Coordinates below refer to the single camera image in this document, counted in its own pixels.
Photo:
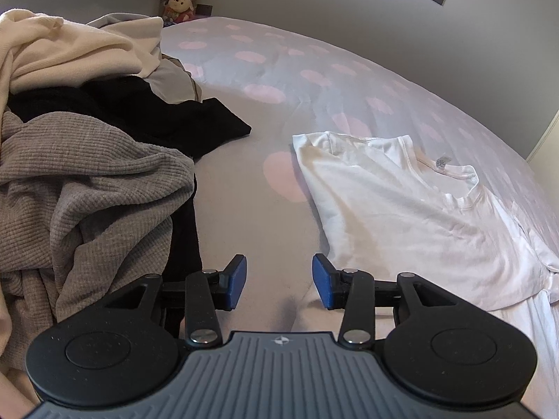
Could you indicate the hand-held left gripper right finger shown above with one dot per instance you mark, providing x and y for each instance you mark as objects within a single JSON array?
[{"x": 322, "y": 281}]

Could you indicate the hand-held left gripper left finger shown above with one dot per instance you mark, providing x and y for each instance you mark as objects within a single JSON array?
[{"x": 236, "y": 281}]

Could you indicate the white t-shirt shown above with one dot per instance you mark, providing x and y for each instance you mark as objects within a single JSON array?
[{"x": 393, "y": 209}]

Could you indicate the grey ribbed sweater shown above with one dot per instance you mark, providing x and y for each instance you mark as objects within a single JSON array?
[{"x": 87, "y": 183}]

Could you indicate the black garment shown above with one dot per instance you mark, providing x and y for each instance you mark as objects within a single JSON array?
[{"x": 174, "y": 113}]

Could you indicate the bed with pink dotted sheet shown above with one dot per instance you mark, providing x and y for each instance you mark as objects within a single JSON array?
[{"x": 349, "y": 74}]

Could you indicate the off-white garment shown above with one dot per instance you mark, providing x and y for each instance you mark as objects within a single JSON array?
[{"x": 13, "y": 358}]

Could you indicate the cream garment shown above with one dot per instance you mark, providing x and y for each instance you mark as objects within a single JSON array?
[{"x": 65, "y": 48}]

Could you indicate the dark wall outlet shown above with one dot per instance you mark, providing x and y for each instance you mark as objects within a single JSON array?
[{"x": 205, "y": 9}]

